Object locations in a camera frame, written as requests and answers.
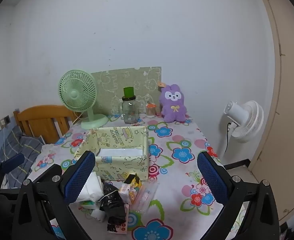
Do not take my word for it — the glass jar with green lid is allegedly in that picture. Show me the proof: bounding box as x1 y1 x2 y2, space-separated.
118 87 140 124

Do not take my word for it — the green printed board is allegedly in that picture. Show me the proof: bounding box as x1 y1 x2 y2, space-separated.
91 67 162 117

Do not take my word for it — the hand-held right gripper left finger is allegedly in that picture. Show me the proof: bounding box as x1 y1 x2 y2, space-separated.
11 151 96 240

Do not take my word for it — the small jar with orange lid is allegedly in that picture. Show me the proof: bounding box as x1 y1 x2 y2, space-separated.
146 101 157 117

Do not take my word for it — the white standing fan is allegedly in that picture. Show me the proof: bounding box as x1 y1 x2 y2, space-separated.
218 100 264 157

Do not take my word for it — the pale green cartoon pillow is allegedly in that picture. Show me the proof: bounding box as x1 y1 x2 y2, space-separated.
74 126 149 181

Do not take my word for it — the wooden bed headboard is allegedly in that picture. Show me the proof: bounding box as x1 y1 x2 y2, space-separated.
13 105 79 145

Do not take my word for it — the dark grey glove pair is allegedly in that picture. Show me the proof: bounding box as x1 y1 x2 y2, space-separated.
99 183 127 232

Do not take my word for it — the white beige cloth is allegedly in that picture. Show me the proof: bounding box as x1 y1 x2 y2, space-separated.
77 172 105 203

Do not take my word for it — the white charging cable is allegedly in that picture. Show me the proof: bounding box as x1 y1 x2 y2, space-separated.
1 127 9 162

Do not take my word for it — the yellow black small packet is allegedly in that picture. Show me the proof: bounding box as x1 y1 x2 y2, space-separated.
124 173 143 188

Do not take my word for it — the green desk fan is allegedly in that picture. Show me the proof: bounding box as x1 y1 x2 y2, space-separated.
58 70 109 130

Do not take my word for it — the beige door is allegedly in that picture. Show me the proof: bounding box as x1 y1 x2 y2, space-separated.
247 0 294 228

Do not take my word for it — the floral tablecloth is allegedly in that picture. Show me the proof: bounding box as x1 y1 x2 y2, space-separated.
24 114 247 240

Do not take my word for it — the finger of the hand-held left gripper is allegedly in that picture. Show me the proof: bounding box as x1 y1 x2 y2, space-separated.
1 153 25 175

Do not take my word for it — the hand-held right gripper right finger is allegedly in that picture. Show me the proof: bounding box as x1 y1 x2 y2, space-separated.
197 151 280 240

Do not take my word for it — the purple plush rabbit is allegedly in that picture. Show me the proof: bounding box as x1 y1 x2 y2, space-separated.
157 81 187 123

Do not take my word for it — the clear plastic packet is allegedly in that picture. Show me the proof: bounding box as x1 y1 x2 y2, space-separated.
132 181 160 213

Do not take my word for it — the grey plaid bedding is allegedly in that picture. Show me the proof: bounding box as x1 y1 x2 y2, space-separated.
0 126 44 188

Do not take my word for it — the white small packet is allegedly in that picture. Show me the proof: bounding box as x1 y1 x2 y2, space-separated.
90 208 107 222

